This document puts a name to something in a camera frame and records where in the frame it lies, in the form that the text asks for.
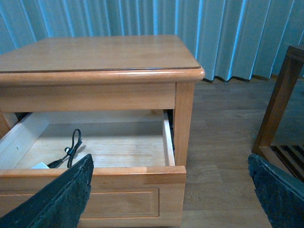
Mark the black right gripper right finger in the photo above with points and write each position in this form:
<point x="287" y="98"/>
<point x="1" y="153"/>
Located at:
<point x="280" y="194"/>

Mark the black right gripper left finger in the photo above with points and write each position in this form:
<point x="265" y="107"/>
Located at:
<point x="59" y="204"/>

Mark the white charger adapter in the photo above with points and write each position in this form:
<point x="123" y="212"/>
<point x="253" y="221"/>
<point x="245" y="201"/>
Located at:
<point x="40" y="165"/>

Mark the wooden drawer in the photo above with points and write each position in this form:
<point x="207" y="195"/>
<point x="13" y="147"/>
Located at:
<point x="136" y="181"/>

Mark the wooden nightstand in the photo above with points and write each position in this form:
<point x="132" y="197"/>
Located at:
<point x="102" y="74"/>

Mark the light green curtain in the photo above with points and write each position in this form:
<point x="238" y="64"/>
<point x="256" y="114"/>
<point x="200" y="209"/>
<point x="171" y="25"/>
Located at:
<point x="230" y="38"/>

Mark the dark wooden furniture frame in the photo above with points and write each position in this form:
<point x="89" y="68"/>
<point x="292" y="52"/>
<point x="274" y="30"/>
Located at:
<point x="285" y="157"/>

